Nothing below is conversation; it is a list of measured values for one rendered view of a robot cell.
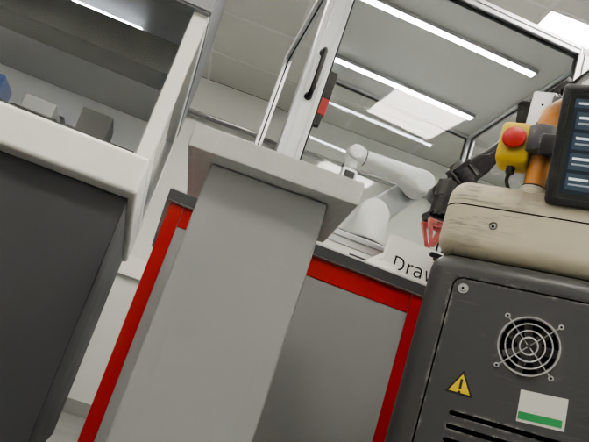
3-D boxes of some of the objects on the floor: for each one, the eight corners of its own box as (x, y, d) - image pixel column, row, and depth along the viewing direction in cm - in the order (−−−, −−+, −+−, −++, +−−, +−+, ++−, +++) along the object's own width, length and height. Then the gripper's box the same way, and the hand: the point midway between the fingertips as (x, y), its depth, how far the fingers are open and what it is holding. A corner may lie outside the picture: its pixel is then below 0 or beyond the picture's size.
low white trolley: (337, 654, 135) (434, 287, 156) (21, 566, 124) (171, 185, 145) (271, 572, 190) (350, 309, 211) (49, 506, 179) (154, 236, 200)
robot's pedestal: (208, 724, 87) (372, 183, 108) (-24, 655, 85) (190, 117, 106) (202, 643, 116) (332, 227, 137) (28, 589, 114) (188, 175, 135)
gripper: (426, 196, 206) (412, 245, 203) (440, 189, 196) (425, 241, 193) (447, 204, 207) (433, 253, 204) (461, 198, 197) (447, 249, 194)
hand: (429, 244), depth 199 cm, fingers open, 3 cm apart
